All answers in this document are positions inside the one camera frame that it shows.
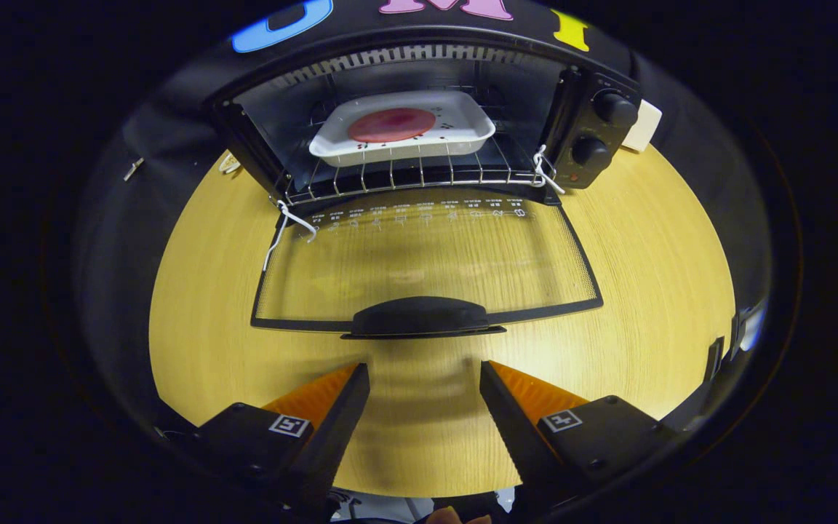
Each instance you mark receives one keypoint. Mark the white plastic appliance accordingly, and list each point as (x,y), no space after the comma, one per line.
(644,127)

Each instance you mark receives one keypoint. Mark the black oven knob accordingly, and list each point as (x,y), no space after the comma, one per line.
(590,151)
(615,108)

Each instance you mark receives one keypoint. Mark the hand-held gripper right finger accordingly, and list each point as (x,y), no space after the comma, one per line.
(513,429)

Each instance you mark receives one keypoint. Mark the small white patterned dish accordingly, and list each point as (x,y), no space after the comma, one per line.
(230,164)

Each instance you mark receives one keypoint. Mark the glass toaster oven door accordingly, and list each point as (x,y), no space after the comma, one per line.
(419,316)

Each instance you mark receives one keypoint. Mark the silver metal clip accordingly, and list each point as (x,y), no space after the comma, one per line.
(134,169)

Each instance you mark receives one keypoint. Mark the white square plate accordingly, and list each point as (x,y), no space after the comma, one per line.
(404,151)

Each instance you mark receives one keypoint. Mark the black toaster oven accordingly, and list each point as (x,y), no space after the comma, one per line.
(572,102)

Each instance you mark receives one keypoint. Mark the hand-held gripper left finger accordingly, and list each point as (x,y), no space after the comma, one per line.
(342,429)

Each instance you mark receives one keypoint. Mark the pink ham slice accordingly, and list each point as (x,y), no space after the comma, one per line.
(390,125)

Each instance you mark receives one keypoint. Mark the dark metal frame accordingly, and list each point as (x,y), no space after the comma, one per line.
(735,338)

